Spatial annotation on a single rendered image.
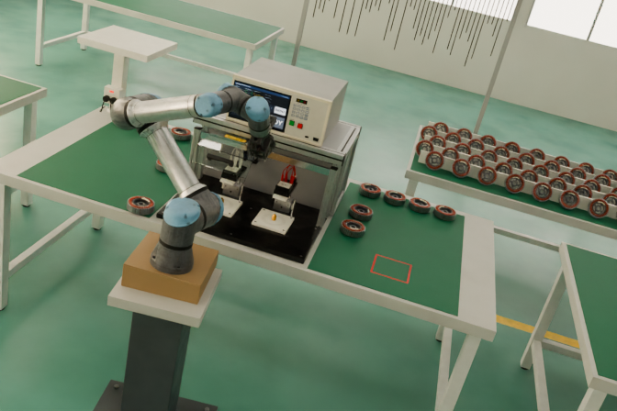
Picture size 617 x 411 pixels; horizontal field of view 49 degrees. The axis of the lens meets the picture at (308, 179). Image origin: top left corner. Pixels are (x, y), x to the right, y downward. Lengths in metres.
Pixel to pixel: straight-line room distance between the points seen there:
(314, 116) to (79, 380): 1.51
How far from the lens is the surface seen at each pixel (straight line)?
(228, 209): 2.93
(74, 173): 3.14
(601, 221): 4.11
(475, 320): 2.72
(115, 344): 3.36
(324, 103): 2.82
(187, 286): 2.35
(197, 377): 3.23
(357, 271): 2.77
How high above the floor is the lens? 2.15
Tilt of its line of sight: 24 degrees down
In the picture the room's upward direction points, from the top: 13 degrees clockwise
